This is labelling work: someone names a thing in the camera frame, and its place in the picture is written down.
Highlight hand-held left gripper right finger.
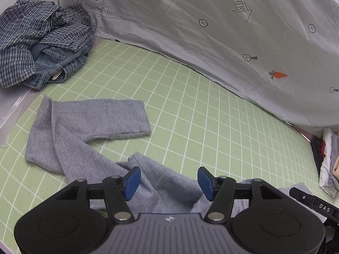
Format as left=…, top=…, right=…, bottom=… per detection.
left=197, top=166, right=281, bottom=223

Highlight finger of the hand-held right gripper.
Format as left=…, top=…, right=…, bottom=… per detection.
left=289, top=187, right=315, bottom=206

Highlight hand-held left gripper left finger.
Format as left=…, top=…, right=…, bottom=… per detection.
left=57, top=166, right=142, bottom=223

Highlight grey zip hoodie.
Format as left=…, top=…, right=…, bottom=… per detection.
left=25, top=95, right=314, bottom=216

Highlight white folded cloth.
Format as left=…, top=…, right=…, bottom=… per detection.
left=319, top=127, right=339, bottom=191

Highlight dark red cloth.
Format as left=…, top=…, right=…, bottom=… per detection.
left=316, top=138, right=327, bottom=164

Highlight grey folded cloth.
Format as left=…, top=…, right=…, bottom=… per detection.
left=327, top=135, right=339, bottom=197

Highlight green grid cutting mat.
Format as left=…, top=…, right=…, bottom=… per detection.
left=0, top=37, right=327, bottom=254

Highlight clear plastic sheet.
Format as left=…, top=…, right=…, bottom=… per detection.
left=0, top=87, right=38, bottom=149

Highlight blue denim jeans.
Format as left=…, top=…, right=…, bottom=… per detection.
left=25, top=41, right=93, bottom=90

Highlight grey printed duvet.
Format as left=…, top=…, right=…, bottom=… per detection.
left=57, top=0, right=339, bottom=131

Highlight blue plaid shirt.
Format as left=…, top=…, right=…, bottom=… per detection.
left=0, top=0, right=96, bottom=88

